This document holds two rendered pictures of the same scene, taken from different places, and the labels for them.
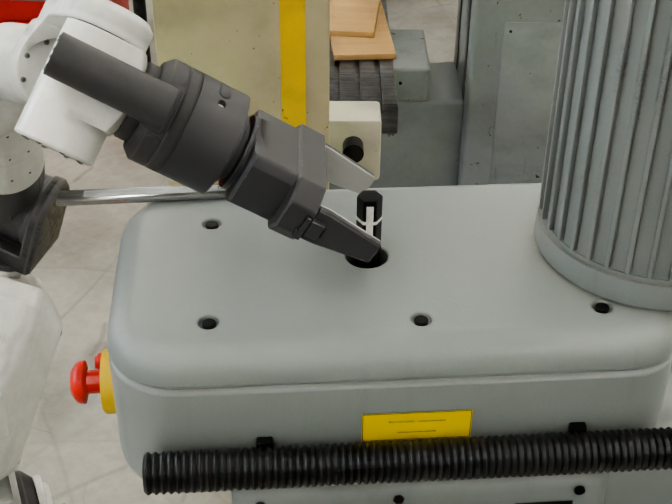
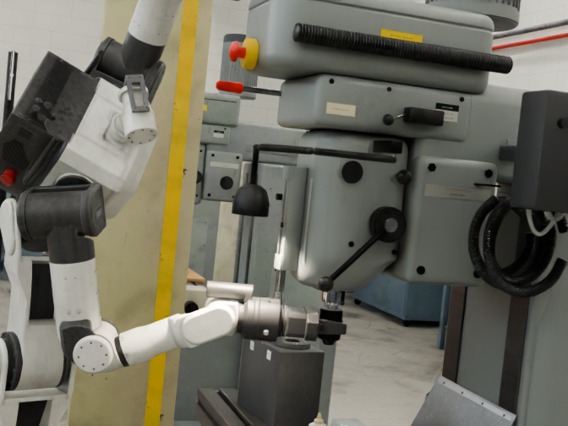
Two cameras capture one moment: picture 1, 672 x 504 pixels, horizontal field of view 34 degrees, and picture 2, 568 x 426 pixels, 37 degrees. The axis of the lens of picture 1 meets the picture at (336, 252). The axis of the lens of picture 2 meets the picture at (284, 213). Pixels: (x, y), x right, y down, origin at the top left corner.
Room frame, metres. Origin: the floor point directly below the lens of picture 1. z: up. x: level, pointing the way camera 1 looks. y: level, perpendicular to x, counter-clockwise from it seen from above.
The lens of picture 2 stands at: (-0.86, 0.53, 1.54)
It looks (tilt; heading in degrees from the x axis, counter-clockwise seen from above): 3 degrees down; 345
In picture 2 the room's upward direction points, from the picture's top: 6 degrees clockwise
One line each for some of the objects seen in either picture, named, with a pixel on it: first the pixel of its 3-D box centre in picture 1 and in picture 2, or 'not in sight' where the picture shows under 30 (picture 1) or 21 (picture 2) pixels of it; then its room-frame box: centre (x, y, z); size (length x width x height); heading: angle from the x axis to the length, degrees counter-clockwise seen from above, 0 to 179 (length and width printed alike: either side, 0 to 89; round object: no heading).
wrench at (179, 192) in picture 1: (188, 192); not in sight; (0.89, 0.14, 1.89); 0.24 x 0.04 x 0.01; 96
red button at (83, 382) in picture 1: (89, 381); (237, 51); (0.78, 0.23, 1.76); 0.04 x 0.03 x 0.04; 5
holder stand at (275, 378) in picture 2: not in sight; (279, 375); (1.16, -0.03, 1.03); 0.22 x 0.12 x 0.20; 12
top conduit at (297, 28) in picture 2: (423, 457); (406, 49); (0.65, -0.07, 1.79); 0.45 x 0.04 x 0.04; 95
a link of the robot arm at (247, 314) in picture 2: not in sight; (232, 308); (0.84, 0.17, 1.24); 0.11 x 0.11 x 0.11; 80
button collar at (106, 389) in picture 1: (115, 380); (249, 53); (0.78, 0.20, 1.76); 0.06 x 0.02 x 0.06; 5
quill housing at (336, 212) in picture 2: not in sight; (344, 210); (0.80, -0.03, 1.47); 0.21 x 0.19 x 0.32; 5
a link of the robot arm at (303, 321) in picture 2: not in sight; (286, 322); (0.81, 0.06, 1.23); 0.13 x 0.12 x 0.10; 170
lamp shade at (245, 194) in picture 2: not in sight; (251, 199); (0.75, 0.18, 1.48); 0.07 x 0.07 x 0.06
